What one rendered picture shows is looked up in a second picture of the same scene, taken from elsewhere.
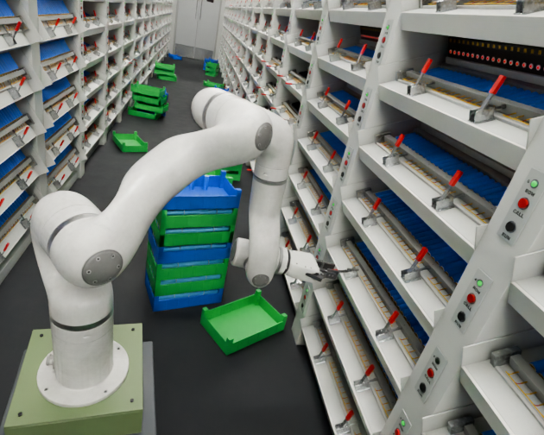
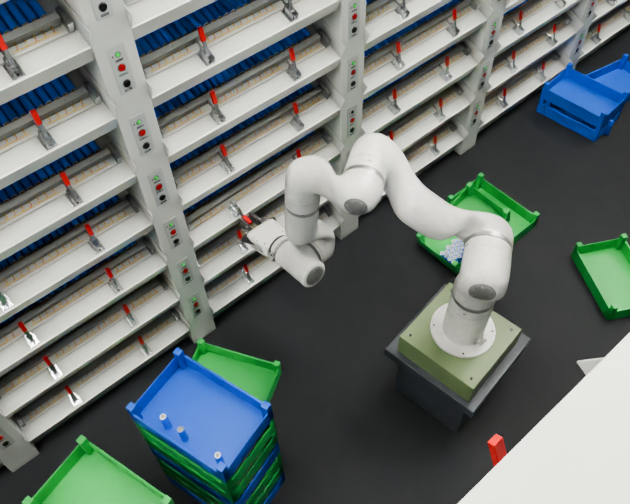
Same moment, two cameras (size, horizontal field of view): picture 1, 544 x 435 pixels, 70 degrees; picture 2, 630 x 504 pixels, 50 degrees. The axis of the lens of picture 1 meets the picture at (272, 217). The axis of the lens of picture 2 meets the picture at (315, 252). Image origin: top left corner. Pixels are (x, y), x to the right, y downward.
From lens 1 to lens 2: 2.01 m
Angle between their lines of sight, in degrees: 82
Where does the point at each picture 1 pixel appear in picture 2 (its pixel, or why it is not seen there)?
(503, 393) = (371, 78)
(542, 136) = not seen: outside the picture
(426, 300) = (317, 113)
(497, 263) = (355, 47)
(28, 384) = (498, 346)
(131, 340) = (418, 328)
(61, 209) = (499, 249)
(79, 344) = not seen: hidden behind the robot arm
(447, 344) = (352, 100)
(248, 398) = (310, 329)
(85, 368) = not seen: hidden behind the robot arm
